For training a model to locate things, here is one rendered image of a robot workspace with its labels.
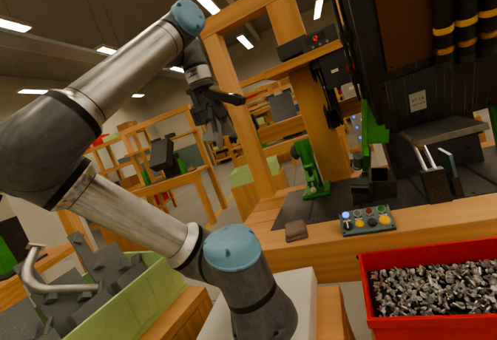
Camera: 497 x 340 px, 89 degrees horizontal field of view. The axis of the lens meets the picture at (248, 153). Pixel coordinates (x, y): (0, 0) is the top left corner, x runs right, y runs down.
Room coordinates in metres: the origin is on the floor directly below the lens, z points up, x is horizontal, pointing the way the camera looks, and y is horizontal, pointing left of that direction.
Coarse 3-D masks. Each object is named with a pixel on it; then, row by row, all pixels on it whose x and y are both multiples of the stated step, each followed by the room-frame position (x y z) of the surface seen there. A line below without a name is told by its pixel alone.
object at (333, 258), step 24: (408, 216) 0.73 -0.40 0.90; (432, 216) 0.69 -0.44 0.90; (456, 216) 0.65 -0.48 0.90; (480, 216) 0.62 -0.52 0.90; (264, 240) 0.91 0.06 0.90; (312, 240) 0.79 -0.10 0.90; (336, 240) 0.74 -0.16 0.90; (360, 240) 0.72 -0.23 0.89; (384, 240) 0.69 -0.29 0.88; (408, 240) 0.67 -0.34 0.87; (432, 240) 0.65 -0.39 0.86; (456, 240) 0.63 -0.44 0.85; (288, 264) 0.81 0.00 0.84; (312, 264) 0.78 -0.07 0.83; (336, 264) 0.75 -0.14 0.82
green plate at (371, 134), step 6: (366, 102) 0.87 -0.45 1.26; (366, 108) 0.88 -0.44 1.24; (366, 114) 0.88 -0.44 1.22; (372, 114) 0.88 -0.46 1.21; (366, 120) 0.88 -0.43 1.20; (372, 120) 0.89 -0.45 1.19; (366, 126) 0.88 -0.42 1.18; (372, 126) 0.89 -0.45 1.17; (378, 126) 0.88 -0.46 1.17; (384, 126) 0.87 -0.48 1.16; (366, 132) 0.89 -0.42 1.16; (372, 132) 0.89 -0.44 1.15; (378, 132) 0.88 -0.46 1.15; (384, 132) 0.88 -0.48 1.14; (366, 138) 0.89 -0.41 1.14; (372, 138) 0.89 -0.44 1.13; (378, 138) 0.88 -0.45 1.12; (384, 138) 0.88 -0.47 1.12; (366, 144) 0.89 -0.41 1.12
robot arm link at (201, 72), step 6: (198, 66) 0.75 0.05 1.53; (204, 66) 0.76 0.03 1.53; (186, 72) 0.76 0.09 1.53; (192, 72) 0.75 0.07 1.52; (198, 72) 0.75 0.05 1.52; (204, 72) 0.75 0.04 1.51; (210, 72) 0.77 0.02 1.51; (186, 78) 0.77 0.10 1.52; (192, 78) 0.75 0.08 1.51; (198, 78) 0.75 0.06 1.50; (204, 78) 0.75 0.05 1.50; (210, 78) 0.77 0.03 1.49; (192, 84) 0.76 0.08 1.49
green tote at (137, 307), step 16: (128, 256) 1.14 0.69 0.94; (144, 256) 1.07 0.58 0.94; (160, 256) 1.01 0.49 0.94; (144, 272) 0.87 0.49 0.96; (160, 272) 0.91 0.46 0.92; (176, 272) 0.96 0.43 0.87; (128, 288) 0.80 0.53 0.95; (144, 288) 0.85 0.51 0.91; (160, 288) 0.89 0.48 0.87; (176, 288) 0.93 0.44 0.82; (112, 304) 0.75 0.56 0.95; (128, 304) 0.79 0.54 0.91; (144, 304) 0.83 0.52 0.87; (160, 304) 0.87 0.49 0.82; (96, 320) 0.71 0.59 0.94; (112, 320) 0.74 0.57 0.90; (128, 320) 0.77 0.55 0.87; (144, 320) 0.81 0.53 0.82; (80, 336) 0.67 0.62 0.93; (96, 336) 0.70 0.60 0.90; (112, 336) 0.73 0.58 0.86; (128, 336) 0.76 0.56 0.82
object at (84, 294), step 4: (84, 292) 0.88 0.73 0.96; (88, 292) 0.88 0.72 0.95; (48, 296) 0.81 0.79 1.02; (52, 296) 0.82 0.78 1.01; (56, 296) 0.82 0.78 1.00; (80, 296) 0.88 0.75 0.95; (84, 296) 0.87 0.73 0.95; (88, 296) 0.88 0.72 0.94; (44, 300) 0.83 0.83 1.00; (48, 300) 0.82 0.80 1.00; (52, 300) 0.82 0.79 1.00; (80, 300) 0.88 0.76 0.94; (84, 300) 0.89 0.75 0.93; (44, 304) 0.83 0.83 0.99
